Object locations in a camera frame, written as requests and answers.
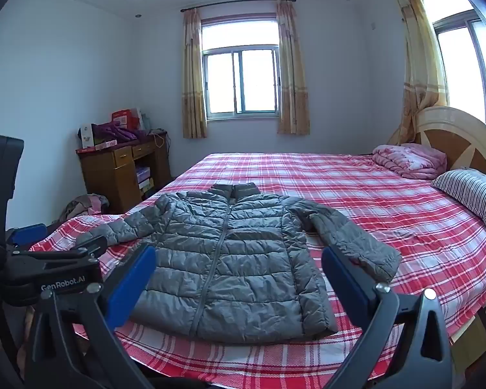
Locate small sliding window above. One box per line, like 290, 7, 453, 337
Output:
201, 18, 279, 120

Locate black curtain rod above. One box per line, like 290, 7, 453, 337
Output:
180, 0, 298, 13

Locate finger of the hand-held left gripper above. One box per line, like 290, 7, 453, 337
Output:
9, 224, 49, 249
44, 235, 108, 269

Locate striped pillow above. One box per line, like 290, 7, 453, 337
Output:
430, 167, 486, 236

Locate pile of clothes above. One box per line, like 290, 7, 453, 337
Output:
59, 194, 110, 223

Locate wooden bed headboard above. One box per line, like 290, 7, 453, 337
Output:
415, 105, 486, 183

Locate grey puffer jacket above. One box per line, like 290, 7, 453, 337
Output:
76, 182, 402, 344

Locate white printed box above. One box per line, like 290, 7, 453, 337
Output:
79, 124, 96, 149

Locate long beige patterned curtain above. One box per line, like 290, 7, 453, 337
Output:
387, 0, 450, 147

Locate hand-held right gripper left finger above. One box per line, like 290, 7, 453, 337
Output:
22, 243, 158, 389

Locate large sliding window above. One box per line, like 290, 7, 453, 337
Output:
415, 0, 486, 130

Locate brown wooden desk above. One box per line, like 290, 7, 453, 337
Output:
76, 132, 173, 215

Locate red gift box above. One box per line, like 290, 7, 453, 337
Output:
111, 108, 142, 130

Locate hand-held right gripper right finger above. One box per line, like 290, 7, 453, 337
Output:
322, 245, 454, 389

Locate folded pink quilt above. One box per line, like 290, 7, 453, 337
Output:
372, 143, 447, 181

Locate purple clothes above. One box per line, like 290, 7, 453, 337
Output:
90, 122, 148, 144

